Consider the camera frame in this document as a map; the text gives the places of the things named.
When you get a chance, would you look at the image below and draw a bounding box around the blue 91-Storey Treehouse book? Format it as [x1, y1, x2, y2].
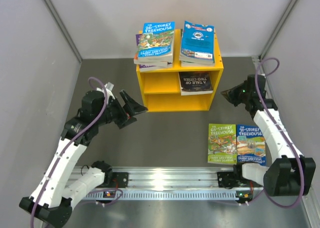
[236, 124, 267, 166]

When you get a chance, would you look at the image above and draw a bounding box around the slotted grey cable duct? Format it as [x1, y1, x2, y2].
[83, 190, 253, 201]

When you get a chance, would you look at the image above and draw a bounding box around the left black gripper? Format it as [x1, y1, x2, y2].
[95, 90, 148, 128]

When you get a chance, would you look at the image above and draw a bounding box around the light blue 26-Storey Treehouse book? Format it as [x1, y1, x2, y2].
[135, 21, 175, 63]

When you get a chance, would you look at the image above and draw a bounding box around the dark Tale of Two Cities book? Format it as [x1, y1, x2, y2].
[178, 71, 214, 96]

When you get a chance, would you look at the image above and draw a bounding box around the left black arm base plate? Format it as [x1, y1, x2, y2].
[103, 172, 129, 188]

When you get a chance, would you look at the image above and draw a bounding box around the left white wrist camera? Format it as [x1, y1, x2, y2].
[96, 82, 116, 100]

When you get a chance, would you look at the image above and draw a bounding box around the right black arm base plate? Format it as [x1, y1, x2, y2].
[217, 172, 240, 190]

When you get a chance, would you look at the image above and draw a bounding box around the aluminium mounting rail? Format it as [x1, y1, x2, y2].
[64, 166, 271, 189]

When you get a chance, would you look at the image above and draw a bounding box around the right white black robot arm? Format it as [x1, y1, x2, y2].
[221, 74, 316, 197]

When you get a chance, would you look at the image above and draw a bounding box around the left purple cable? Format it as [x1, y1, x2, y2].
[29, 76, 125, 228]

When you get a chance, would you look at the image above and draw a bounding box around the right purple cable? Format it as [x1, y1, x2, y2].
[217, 57, 307, 209]

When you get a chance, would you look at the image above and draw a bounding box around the purple cable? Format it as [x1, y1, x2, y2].
[29, 76, 125, 228]
[217, 57, 307, 209]

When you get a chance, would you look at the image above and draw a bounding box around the blue back-cover book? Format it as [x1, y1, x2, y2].
[179, 20, 215, 66]

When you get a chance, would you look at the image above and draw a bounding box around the lime 65-Storey Treehouse book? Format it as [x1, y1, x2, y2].
[207, 124, 237, 165]

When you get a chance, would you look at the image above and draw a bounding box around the yellow wooden shelf box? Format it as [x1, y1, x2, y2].
[136, 29, 224, 112]

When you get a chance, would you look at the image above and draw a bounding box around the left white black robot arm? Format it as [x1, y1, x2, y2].
[19, 89, 148, 228]

